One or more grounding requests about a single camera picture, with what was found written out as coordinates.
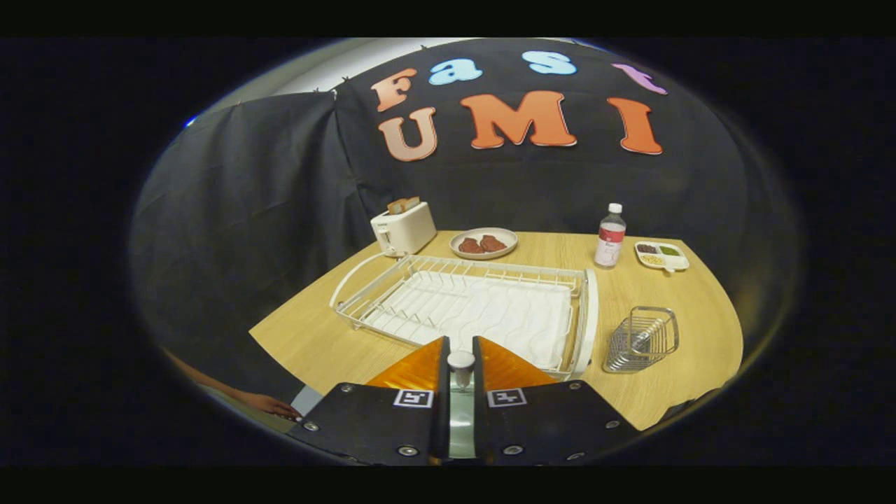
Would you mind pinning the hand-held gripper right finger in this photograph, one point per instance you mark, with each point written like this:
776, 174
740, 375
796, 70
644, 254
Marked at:
479, 406

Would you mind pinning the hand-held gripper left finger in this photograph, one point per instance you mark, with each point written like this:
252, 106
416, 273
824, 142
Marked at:
442, 406

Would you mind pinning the beige round plate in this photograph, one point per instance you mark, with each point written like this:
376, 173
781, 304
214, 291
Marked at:
500, 253

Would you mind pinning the brown meat patty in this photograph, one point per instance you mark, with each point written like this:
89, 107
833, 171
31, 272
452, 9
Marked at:
493, 243
470, 246

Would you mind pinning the white toaster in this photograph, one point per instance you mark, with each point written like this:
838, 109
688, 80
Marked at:
409, 231

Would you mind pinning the toast slice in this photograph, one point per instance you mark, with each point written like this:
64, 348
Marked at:
402, 205

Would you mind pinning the clear bottle with red label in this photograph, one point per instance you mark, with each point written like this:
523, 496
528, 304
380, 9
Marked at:
610, 241

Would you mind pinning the white divided snack tray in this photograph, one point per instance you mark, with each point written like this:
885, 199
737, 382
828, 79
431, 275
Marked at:
675, 262

